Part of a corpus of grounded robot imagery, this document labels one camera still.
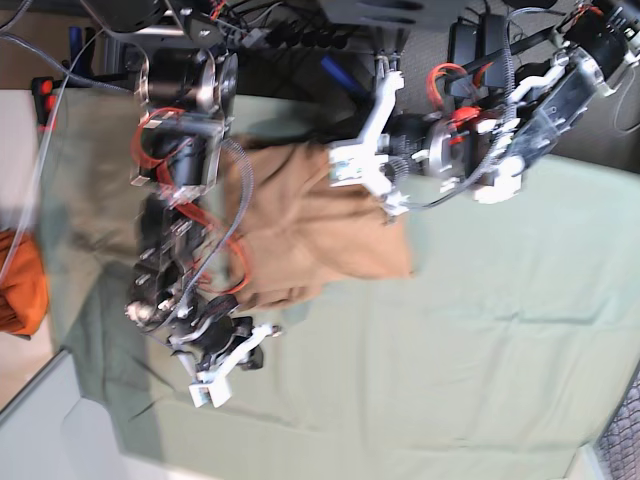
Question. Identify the black power adapter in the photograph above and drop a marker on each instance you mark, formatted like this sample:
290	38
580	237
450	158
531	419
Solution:
491	40
461	50

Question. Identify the tan orange T-shirt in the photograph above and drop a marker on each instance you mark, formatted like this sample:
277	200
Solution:
300	234

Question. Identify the grey plastic bin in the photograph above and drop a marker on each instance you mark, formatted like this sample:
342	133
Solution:
49	430

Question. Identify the sage green table cloth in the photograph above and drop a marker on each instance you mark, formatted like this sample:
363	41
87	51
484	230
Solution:
510	346

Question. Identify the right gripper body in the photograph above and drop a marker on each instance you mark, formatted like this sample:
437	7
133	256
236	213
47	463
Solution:
219	340

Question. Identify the blue clamp with orange pad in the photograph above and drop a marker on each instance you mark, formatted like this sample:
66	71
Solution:
356	92

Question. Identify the blue clamp at table corner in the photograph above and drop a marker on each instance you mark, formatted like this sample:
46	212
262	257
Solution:
82	49

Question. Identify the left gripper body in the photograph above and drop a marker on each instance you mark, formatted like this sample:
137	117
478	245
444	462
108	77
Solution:
406	141

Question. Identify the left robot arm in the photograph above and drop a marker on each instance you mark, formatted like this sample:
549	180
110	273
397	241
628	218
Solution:
494	117

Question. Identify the power strip with plugs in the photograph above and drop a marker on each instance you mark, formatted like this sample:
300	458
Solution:
289	35

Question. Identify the folded dark orange garment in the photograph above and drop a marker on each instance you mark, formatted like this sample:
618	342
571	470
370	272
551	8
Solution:
24	291

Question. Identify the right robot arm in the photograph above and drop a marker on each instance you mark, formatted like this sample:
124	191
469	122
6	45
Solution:
186	92

